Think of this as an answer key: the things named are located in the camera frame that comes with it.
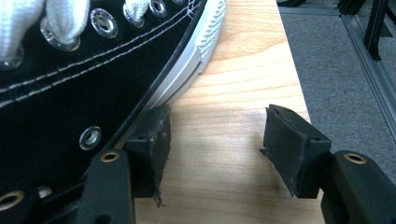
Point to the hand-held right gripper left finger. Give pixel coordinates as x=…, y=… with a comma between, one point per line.
x=151, y=149

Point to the black canvas sneaker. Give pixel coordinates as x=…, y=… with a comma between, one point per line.
x=77, y=93

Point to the black metal stand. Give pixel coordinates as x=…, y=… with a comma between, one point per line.
x=375, y=31

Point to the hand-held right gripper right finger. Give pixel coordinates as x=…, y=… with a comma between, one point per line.
x=295, y=152

